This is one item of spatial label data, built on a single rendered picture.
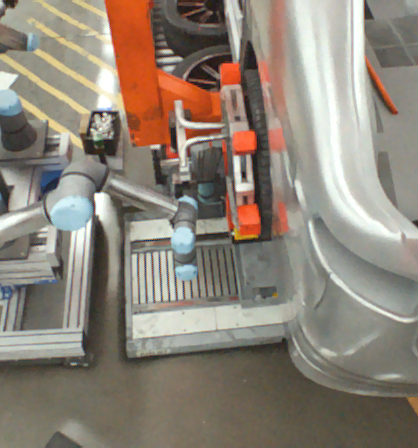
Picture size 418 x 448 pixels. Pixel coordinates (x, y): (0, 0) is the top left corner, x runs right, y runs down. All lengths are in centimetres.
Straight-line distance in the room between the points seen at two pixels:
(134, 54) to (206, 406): 153
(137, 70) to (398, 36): 112
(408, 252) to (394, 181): 100
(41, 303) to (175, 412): 77
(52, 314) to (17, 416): 47
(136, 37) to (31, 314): 130
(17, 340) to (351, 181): 188
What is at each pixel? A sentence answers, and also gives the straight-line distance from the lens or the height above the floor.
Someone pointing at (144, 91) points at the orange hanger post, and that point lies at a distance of 276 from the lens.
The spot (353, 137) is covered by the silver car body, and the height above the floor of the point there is 167.
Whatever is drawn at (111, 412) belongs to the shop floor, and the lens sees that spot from 287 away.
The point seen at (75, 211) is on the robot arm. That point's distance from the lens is 189.
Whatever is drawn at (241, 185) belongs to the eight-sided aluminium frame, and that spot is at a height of 98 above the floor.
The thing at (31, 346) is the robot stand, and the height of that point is 23.
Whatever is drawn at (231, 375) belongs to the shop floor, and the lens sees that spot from 288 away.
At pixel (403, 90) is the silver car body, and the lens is 253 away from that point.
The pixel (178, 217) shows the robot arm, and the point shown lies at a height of 98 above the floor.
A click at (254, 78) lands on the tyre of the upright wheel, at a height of 117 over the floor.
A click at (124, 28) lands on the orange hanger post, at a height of 119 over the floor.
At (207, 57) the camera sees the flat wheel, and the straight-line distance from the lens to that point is 349.
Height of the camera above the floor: 265
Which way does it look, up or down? 51 degrees down
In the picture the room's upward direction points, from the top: 2 degrees counter-clockwise
